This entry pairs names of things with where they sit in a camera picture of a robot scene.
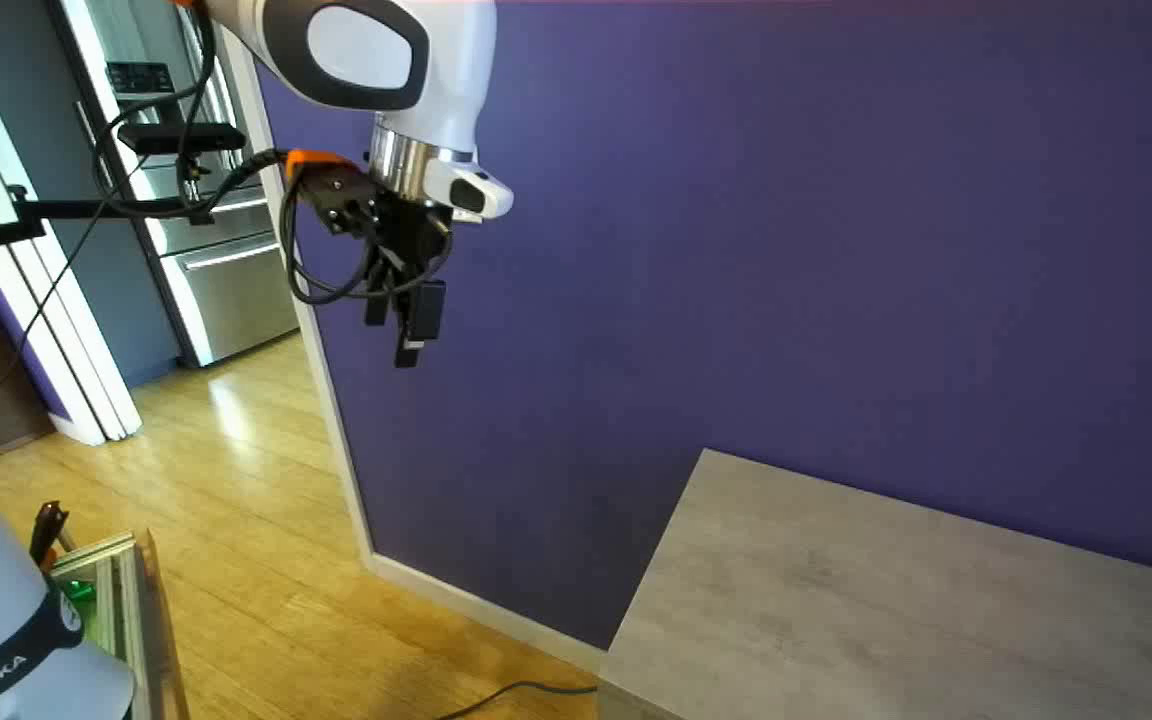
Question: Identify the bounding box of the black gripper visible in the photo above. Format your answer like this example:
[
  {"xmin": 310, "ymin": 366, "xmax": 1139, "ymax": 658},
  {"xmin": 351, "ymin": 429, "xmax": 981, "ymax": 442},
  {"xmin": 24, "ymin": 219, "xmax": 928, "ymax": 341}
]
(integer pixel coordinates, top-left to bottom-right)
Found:
[{"xmin": 358, "ymin": 187, "xmax": 459, "ymax": 371}]

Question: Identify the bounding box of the stainless steel refrigerator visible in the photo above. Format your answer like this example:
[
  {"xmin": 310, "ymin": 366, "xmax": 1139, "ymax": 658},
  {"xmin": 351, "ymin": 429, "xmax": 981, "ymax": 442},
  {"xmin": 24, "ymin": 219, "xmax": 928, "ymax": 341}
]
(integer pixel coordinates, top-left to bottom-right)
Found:
[{"xmin": 69, "ymin": 0, "xmax": 306, "ymax": 371}]

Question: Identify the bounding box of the white baseboard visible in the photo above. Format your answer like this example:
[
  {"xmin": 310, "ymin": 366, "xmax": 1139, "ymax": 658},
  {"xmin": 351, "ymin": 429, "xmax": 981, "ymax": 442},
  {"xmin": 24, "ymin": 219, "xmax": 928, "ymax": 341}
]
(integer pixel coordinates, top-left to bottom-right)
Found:
[{"xmin": 363, "ymin": 548, "xmax": 614, "ymax": 679}]

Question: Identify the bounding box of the black stand boom pole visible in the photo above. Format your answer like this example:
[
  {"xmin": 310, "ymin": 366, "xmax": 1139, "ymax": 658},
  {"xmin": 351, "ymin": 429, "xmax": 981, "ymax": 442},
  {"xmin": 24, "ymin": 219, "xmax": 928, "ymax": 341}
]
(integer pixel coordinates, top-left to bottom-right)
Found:
[{"xmin": 0, "ymin": 185, "xmax": 202, "ymax": 264}]

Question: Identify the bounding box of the green object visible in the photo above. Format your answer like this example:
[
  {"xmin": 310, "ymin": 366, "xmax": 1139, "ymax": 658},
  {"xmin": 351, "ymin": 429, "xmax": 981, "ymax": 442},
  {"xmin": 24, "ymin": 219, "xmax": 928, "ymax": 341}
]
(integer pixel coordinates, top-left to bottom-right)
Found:
[{"xmin": 55, "ymin": 573, "xmax": 100, "ymax": 627}]

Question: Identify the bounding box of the black looped wrist cable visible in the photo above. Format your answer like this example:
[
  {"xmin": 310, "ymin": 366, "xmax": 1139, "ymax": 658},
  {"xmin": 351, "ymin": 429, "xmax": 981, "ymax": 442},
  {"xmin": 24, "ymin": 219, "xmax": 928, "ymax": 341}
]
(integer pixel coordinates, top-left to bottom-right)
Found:
[{"xmin": 276, "ymin": 145, "xmax": 385, "ymax": 309}]

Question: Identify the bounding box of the orange and black wrist camera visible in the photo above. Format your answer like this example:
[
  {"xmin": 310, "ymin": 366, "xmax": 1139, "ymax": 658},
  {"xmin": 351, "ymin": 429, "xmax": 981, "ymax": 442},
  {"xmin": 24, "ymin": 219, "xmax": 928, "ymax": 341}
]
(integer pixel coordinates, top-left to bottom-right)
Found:
[{"xmin": 284, "ymin": 146, "xmax": 385, "ymax": 242}]

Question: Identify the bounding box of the black camera on stand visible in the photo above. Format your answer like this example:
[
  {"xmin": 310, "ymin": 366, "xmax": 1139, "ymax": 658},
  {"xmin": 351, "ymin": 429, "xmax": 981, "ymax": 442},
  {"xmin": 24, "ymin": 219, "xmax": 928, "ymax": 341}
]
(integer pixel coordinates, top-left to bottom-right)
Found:
[{"xmin": 111, "ymin": 117, "xmax": 250, "ymax": 161}]

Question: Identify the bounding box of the white door frame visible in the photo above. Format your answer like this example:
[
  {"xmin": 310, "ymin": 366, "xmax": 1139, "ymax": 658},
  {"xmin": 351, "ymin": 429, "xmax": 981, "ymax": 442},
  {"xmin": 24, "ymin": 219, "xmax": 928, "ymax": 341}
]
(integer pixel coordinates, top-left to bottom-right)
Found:
[{"xmin": 0, "ymin": 0, "xmax": 147, "ymax": 453}]

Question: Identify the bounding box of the black camera tripod stand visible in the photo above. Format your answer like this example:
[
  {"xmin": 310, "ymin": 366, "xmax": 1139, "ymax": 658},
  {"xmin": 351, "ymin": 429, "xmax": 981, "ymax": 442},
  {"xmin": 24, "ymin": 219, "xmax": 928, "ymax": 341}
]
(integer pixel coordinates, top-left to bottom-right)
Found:
[{"xmin": 0, "ymin": 77, "xmax": 209, "ymax": 463}]

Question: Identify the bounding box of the black power cable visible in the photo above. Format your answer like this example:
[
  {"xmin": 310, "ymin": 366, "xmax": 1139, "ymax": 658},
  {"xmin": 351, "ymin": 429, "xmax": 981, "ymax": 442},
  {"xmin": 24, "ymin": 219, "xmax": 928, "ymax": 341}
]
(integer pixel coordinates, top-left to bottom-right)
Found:
[{"xmin": 434, "ymin": 674, "xmax": 603, "ymax": 720}]

